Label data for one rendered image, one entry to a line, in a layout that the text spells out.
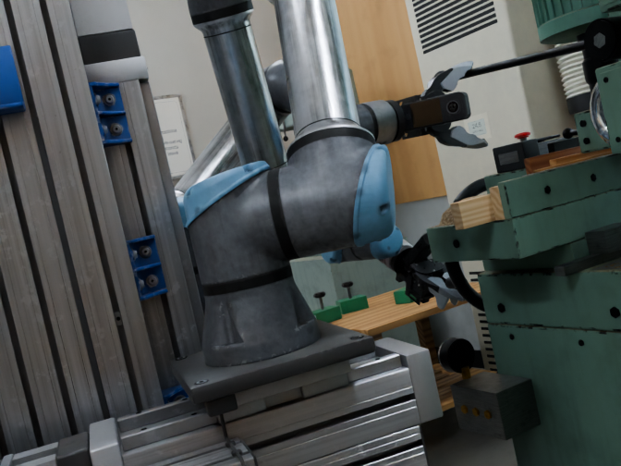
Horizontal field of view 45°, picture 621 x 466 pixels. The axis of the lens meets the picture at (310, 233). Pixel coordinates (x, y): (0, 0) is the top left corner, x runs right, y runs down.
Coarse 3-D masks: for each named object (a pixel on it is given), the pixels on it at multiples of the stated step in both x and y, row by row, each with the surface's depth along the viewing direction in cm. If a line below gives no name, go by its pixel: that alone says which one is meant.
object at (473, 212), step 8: (464, 200) 111; (472, 200) 110; (480, 200) 110; (488, 200) 111; (456, 208) 109; (464, 208) 109; (472, 208) 109; (480, 208) 110; (488, 208) 111; (456, 216) 110; (464, 216) 109; (472, 216) 109; (480, 216) 110; (488, 216) 111; (456, 224) 110; (464, 224) 109; (472, 224) 109; (480, 224) 110
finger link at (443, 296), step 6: (438, 282) 162; (444, 288) 160; (450, 288) 160; (438, 294) 162; (444, 294) 160; (450, 294) 159; (456, 294) 159; (438, 300) 163; (444, 300) 161; (462, 300) 158; (438, 306) 163; (444, 306) 162
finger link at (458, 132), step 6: (456, 126) 131; (456, 132) 130; (462, 132) 131; (456, 138) 130; (462, 138) 131; (468, 138) 132; (474, 138) 132; (468, 144) 132; (474, 144) 132; (480, 144) 133; (486, 144) 134
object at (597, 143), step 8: (584, 112) 126; (576, 120) 128; (584, 120) 126; (584, 128) 127; (592, 128) 125; (584, 136) 127; (592, 136) 126; (584, 144) 128; (592, 144) 126; (600, 144) 125; (608, 144) 123; (584, 152) 128
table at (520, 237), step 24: (528, 216) 110; (552, 216) 112; (576, 216) 114; (600, 216) 117; (432, 240) 126; (456, 240) 120; (480, 240) 115; (504, 240) 111; (528, 240) 109; (552, 240) 112; (576, 240) 114
